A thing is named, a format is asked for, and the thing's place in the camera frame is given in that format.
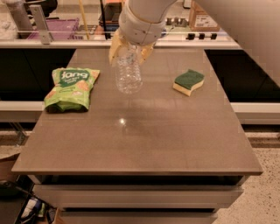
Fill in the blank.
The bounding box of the green and yellow sponge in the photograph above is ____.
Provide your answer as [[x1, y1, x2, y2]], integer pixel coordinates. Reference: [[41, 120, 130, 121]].
[[173, 69, 205, 96]]

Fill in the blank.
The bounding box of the green rice chip bag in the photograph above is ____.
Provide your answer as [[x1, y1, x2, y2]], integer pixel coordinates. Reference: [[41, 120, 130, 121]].
[[44, 67, 100, 113]]

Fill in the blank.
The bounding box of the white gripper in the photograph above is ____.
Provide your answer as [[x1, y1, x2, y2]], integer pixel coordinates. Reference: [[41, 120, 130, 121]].
[[108, 1, 166, 67]]

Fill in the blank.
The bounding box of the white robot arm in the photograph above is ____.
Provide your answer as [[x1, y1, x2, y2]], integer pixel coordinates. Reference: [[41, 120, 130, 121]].
[[108, 0, 280, 85]]

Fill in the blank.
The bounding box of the grey drawer cabinet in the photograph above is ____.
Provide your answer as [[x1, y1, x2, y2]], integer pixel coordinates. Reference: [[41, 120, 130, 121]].
[[33, 183, 243, 224]]

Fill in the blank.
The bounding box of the clear plastic water bottle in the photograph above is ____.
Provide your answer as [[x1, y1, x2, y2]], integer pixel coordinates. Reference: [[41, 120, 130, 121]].
[[115, 45, 143, 95]]

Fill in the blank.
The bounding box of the cardboard box with label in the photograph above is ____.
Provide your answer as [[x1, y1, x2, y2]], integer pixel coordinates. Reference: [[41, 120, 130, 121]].
[[189, 0, 220, 32]]

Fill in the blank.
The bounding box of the glass railing with metal posts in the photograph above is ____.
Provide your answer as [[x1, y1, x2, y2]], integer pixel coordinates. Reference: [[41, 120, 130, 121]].
[[0, 0, 240, 49]]

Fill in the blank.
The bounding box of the purple plastic crate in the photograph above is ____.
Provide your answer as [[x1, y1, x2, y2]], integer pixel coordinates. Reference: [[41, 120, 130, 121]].
[[25, 17, 81, 41]]

